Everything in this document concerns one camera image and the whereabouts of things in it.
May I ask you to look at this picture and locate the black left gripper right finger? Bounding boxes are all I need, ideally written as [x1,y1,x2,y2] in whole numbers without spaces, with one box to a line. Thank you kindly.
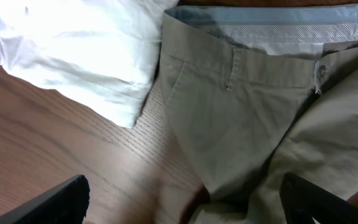
[280,172,358,224]

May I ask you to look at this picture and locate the folded white cloth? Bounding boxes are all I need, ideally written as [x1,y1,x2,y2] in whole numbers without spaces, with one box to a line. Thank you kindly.
[0,0,177,128]

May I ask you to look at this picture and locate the khaki green shorts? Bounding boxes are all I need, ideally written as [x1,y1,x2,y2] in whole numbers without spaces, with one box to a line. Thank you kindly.
[159,4,358,223]

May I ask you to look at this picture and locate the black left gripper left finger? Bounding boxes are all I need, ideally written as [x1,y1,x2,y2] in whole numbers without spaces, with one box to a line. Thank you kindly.
[0,175,90,224]

